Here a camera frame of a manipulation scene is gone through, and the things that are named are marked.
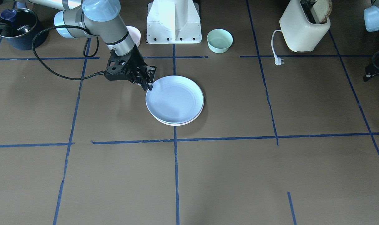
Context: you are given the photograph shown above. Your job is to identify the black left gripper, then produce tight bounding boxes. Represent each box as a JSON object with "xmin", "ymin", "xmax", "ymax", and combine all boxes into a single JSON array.
[{"xmin": 363, "ymin": 51, "xmax": 379, "ymax": 82}]

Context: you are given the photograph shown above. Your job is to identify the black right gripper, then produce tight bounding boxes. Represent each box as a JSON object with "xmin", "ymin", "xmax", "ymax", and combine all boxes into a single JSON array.
[{"xmin": 103, "ymin": 49, "xmax": 157, "ymax": 91}]

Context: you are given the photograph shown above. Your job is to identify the blue plate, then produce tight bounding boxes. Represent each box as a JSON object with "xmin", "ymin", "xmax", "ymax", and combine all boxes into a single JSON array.
[{"xmin": 145, "ymin": 75, "xmax": 205, "ymax": 111}]

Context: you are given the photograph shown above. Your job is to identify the pink plate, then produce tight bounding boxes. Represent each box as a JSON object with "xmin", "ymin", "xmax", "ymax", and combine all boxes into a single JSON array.
[{"xmin": 149, "ymin": 104, "xmax": 205, "ymax": 126}]

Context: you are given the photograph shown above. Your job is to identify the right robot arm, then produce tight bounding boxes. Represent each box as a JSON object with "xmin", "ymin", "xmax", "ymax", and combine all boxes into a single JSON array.
[{"xmin": 31, "ymin": 0, "xmax": 156, "ymax": 91}]

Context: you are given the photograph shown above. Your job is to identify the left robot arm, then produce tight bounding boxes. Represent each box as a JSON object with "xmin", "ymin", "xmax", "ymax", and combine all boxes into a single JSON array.
[{"xmin": 363, "ymin": 0, "xmax": 379, "ymax": 82}]

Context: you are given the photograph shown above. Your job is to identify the pink bowl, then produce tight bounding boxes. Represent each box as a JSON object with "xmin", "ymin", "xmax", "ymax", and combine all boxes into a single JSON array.
[{"xmin": 127, "ymin": 26, "xmax": 141, "ymax": 47}]

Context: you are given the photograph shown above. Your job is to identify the toast slice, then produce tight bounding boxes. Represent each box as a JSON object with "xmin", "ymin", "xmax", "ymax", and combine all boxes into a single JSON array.
[{"xmin": 312, "ymin": 0, "xmax": 332, "ymax": 24}]

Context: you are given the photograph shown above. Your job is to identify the green bowl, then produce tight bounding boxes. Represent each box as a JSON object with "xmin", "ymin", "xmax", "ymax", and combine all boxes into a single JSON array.
[{"xmin": 207, "ymin": 29, "xmax": 234, "ymax": 53}]

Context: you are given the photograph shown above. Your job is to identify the dark blue saucepan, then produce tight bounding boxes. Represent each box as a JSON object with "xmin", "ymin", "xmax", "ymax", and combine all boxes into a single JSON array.
[{"xmin": 0, "ymin": 3, "xmax": 49, "ymax": 50}]

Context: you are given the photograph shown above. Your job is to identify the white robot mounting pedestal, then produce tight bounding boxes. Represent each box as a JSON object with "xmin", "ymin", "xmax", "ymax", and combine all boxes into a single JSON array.
[{"xmin": 146, "ymin": 0, "xmax": 202, "ymax": 44}]

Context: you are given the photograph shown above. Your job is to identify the white power cord with plug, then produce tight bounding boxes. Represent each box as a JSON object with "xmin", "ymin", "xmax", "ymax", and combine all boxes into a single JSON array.
[{"xmin": 271, "ymin": 30, "xmax": 285, "ymax": 66}]

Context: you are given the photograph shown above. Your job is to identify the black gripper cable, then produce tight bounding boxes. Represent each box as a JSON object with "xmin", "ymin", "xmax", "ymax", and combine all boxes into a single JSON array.
[{"xmin": 32, "ymin": 25, "xmax": 106, "ymax": 81}]

